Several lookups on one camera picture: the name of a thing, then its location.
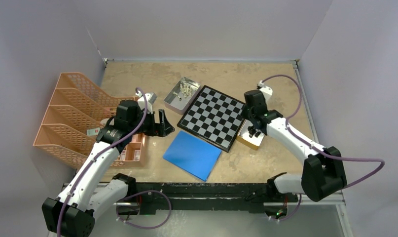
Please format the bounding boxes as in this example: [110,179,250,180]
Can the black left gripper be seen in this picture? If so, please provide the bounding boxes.
[129,108,174,137]

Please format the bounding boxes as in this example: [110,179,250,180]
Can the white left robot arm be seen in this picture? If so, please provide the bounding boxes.
[41,99,175,237]

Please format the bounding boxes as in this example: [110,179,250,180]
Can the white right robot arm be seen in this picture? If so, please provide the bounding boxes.
[242,89,347,201]

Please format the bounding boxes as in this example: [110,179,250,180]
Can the yellow tin with black pieces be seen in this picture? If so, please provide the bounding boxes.
[236,120,265,150]

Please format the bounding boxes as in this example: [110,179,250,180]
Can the pink tin with white pieces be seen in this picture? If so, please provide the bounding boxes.
[164,77,201,115]

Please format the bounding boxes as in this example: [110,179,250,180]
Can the white chess pieces pile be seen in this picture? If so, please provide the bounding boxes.
[173,82,192,101]

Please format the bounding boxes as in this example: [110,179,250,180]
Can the blue mat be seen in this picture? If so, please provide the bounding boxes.
[163,131,222,181]

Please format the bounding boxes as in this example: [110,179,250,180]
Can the peach desk organizer tray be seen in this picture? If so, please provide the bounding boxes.
[111,134,147,169]

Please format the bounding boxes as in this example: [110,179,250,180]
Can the black white chessboard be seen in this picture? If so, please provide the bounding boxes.
[177,85,246,152]

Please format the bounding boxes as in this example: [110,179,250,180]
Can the peach mesh file rack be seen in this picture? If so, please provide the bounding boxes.
[33,73,123,169]

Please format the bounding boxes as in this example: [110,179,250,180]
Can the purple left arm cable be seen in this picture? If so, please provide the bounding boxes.
[56,86,149,237]

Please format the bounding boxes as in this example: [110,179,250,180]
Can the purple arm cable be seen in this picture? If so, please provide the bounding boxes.
[262,74,386,191]
[56,86,149,237]

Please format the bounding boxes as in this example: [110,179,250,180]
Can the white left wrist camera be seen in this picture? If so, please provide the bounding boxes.
[136,92,157,114]

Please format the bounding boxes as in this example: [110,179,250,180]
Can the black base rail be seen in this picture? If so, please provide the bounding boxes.
[119,182,298,215]

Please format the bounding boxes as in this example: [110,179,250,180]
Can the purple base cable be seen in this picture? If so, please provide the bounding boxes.
[115,190,172,230]

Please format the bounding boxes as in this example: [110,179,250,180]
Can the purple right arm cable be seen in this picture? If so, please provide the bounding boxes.
[262,74,386,191]

